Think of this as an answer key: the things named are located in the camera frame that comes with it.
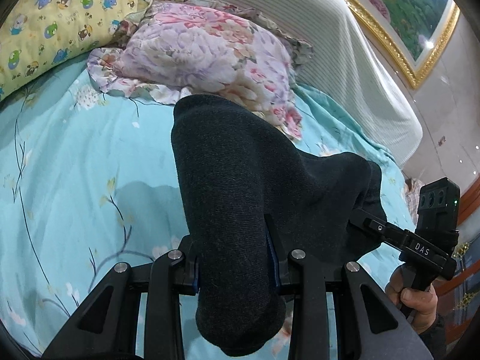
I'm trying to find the pink purple floral pillow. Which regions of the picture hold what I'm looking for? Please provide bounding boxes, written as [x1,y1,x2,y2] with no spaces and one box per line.
[87,0,313,141]

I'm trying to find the yellow cartoon print pillow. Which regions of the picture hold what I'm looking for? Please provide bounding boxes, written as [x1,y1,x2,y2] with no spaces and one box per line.
[1,0,140,98]

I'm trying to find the gold framed landscape painting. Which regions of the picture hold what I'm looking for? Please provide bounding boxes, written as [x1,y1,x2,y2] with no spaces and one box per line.
[344,0,461,89]

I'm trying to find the striped plaid cloth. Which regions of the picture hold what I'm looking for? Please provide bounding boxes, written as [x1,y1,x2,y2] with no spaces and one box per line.
[403,178,425,225]

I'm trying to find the black pants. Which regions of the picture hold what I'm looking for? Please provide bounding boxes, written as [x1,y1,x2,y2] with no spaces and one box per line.
[171,94,386,357]

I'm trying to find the black camera box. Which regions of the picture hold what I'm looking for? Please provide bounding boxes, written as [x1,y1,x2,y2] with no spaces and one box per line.
[415,177,460,256]

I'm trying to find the person's right hand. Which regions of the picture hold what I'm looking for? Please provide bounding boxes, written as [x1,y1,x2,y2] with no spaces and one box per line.
[385,267,438,334]

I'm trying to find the light blue floral bedsheet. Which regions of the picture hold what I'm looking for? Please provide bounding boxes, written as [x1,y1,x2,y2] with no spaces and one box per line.
[1,55,415,359]

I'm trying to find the beige ribbed headboard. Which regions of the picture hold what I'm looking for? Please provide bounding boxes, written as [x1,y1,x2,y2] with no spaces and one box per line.
[155,0,424,169]

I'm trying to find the dark jacket sleeve forearm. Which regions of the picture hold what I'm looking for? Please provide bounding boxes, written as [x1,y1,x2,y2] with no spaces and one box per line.
[419,314,447,360]

